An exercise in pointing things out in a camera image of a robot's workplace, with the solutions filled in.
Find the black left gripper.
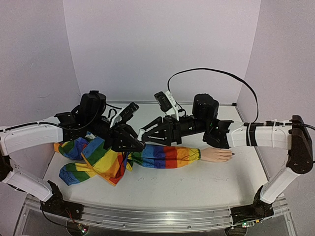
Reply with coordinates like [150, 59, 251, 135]
[87, 115, 147, 152]

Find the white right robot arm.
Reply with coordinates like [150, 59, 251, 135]
[138, 91, 314, 204]

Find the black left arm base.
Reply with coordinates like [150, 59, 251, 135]
[40, 180, 84, 220]

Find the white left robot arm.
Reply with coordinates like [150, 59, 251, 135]
[0, 90, 144, 215]

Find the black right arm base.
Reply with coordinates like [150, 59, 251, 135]
[230, 186, 274, 226]

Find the rainbow striped jacket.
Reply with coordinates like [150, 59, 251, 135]
[54, 132, 201, 186]

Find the mannequin hand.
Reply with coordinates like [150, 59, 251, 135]
[200, 147, 234, 163]

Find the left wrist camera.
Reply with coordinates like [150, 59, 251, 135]
[110, 102, 139, 128]

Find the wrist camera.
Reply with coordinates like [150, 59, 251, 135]
[110, 102, 139, 128]
[154, 90, 183, 121]

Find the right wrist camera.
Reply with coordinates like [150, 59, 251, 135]
[154, 90, 183, 121]

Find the aluminium front rail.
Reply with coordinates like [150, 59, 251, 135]
[23, 199, 288, 228]

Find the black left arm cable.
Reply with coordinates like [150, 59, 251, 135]
[39, 121, 64, 131]

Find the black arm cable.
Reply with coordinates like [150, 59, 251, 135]
[39, 121, 64, 131]
[167, 68, 259, 122]

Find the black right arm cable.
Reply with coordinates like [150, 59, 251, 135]
[167, 68, 259, 122]

